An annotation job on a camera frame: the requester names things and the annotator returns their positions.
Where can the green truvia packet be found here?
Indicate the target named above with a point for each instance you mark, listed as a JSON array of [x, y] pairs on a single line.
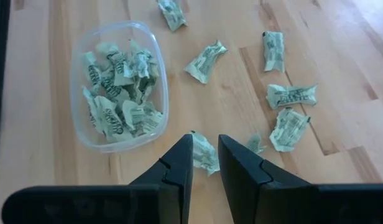
[[112, 90], [145, 90], [109, 121], [274, 51], [289, 129], [255, 143], [142, 60], [92, 73], [291, 95], [205, 61], [172, 14], [117, 62], [204, 152], [141, 119]]

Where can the clear plastic bin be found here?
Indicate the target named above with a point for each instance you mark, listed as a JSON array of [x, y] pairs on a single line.
[[76, 102]]

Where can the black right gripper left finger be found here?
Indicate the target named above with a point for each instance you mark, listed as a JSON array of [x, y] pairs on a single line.
[[179, 174]]

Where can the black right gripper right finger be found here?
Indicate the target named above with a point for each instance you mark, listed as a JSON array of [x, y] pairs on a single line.
[[241, 180]]

